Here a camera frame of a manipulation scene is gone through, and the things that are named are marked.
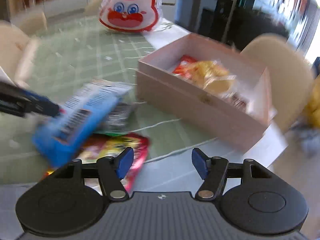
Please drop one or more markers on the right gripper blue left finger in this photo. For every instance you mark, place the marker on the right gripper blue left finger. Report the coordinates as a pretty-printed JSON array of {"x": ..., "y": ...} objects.
[{"x": 124, "y": 162}]

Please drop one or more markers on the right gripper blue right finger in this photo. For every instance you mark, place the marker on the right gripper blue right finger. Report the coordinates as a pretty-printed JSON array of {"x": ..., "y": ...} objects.
[{"x": 201, "y": 162}]

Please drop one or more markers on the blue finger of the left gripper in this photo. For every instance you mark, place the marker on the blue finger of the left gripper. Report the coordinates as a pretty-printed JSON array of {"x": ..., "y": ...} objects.
[{"x": 40, "y": 104}]

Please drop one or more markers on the red yellow snack pouch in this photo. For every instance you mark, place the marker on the red yellow snack pouch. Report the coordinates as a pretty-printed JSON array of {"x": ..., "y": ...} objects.
[{"x": 99, "y": 145}]

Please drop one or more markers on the blue snack bag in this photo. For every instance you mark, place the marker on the blue snack bag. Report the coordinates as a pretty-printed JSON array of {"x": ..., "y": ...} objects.
[{"x": 58, "y": 139}]

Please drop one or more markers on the yellow cake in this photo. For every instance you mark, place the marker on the yellow cake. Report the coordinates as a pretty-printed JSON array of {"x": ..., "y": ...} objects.
[{"x": 211, "y": 76}]

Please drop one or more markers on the red spicy snack packet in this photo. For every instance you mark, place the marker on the red spicy snack packet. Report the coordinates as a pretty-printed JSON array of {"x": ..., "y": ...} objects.
[{"x": 182, "y": 69}]

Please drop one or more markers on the small green white candy packet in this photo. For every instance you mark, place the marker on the small green white candy packet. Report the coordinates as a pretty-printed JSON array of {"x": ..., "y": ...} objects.
[{"x": 115, "y": 123}]

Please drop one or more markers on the green grid tablecloth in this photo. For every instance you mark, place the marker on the green grid tablecloth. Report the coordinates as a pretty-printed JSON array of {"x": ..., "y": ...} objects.
[{"x": 80, "y": 63}]

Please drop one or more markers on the dark brown snack packet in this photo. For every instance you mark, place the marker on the dark brown snack packet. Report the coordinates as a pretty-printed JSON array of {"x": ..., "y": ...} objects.
[{"x": 237, "y": 101}]

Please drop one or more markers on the pink cardboard box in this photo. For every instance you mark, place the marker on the pink cardboard box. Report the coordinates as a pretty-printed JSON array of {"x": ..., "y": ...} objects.
[{"x": 157, "y": 85}]

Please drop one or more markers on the beige chair far left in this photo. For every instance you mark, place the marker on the beige chair far left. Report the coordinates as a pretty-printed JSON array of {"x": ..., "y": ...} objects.
[{"x": 33, "y": 22}]

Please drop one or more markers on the yellow plush toy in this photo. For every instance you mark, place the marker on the yellow plush toy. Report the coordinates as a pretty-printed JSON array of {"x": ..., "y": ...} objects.
[{"x": 312, "y": 109}]

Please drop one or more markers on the beige chair behind box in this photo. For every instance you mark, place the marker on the beige chair behind box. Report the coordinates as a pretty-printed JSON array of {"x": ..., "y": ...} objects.
[{"x": 291, "y": 77}]

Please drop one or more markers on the rabbit face snack bag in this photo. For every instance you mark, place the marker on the rabbit face snack bag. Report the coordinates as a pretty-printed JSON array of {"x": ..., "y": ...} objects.
[{"x": 132, "y": 16}]

